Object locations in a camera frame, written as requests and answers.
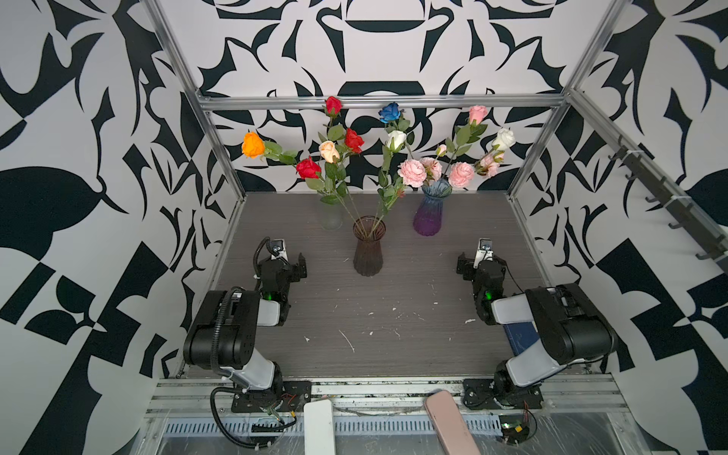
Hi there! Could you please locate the purple blue glass vase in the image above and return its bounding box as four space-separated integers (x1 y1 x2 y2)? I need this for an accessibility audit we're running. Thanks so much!
413 178 452 236

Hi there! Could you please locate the dark maroon glass vase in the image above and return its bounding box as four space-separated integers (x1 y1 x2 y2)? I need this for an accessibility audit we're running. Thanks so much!
353 215 386 277

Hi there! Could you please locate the pink peony flower spray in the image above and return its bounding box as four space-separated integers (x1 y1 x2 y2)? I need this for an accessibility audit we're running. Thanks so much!
447 150 504 189

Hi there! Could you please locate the orange artificial rose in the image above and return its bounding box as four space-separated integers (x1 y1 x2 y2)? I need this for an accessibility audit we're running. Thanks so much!
241 132 299 166

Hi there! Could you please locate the pink artificial rose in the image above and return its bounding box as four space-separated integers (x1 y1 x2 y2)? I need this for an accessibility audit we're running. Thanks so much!
446 105 488 166

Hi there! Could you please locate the large red artificial rose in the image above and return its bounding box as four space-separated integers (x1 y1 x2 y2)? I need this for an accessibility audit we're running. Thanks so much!
336 128 364 168

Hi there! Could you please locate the small white artificial rose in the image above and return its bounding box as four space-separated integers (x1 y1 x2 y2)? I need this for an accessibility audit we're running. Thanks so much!
375 129 407 228

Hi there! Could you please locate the small red artificial rose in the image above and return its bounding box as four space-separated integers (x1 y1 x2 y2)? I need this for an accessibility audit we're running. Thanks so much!
318 96 345 163

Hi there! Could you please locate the blue artificial rose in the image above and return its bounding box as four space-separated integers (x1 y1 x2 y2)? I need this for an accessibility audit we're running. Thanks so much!
378 102 411 133

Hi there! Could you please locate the clear glass vase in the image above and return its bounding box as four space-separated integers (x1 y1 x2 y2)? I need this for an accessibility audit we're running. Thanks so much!
318 195 343 231

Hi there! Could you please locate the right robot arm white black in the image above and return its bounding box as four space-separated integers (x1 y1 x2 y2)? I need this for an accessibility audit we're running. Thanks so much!
456 252 617 408

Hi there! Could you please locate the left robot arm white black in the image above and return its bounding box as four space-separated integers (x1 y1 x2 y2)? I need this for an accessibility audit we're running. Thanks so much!
183 237 312 451

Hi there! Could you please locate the blue book yellow label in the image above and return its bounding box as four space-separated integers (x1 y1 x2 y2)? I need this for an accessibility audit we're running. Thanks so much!
504 322 540 356

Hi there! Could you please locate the pink phone-like device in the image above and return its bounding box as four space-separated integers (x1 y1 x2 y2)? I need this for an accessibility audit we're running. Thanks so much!
424 391 481 455

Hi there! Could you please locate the white phone-like device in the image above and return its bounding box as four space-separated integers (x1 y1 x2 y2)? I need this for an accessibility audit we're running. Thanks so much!
303 399 337 455

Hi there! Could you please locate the small circuit board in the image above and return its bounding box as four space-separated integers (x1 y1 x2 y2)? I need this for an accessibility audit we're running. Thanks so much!
497 409 538 447

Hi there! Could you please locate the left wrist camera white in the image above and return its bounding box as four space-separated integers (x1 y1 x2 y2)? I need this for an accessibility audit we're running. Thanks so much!
267 239 288 262

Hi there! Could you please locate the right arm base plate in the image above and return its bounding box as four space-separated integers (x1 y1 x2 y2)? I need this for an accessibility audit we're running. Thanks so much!
462 377 543 411

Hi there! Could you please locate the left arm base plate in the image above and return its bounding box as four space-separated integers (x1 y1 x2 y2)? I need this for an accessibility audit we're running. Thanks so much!
231 381 313 413

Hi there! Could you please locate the grey hook rack rail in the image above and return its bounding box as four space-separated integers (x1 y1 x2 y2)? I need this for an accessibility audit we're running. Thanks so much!
610 135 727 275

